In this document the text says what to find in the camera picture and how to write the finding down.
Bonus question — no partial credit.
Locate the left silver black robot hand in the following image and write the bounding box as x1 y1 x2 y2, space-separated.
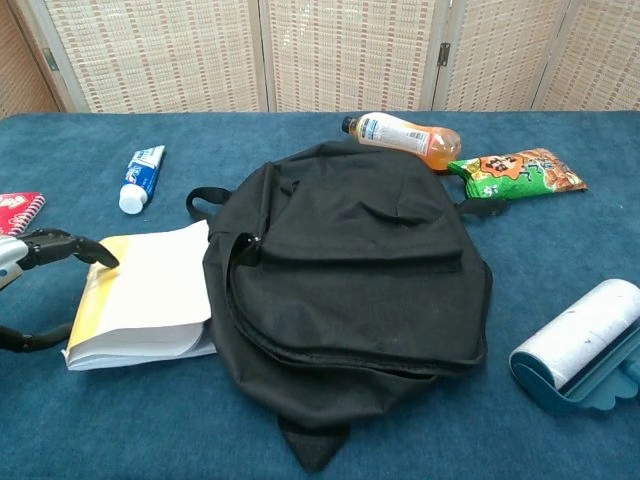
0 227 121 354

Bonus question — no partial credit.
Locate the white book with yellow spine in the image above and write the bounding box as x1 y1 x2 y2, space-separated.
60 219 219 372

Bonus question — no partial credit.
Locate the black fabric backpack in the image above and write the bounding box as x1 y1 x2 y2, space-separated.
185 141 511 474

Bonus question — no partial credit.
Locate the red spiral calendar notebook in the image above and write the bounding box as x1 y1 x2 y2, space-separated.
0 191 46 237

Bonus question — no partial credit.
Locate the white blue toothpaste tube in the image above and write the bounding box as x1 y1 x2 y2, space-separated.
118 144 167 216

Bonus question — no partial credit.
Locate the woven folding screen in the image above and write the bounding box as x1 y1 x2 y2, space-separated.
0 0 640 121

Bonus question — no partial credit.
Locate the orange drink plastic bottle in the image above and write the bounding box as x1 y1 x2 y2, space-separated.
342 112 462 174

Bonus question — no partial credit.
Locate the green orange snack bag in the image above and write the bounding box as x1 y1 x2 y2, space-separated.
447 147 589 201

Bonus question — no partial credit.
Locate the teal lint roller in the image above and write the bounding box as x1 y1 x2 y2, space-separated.
508 278 640 417

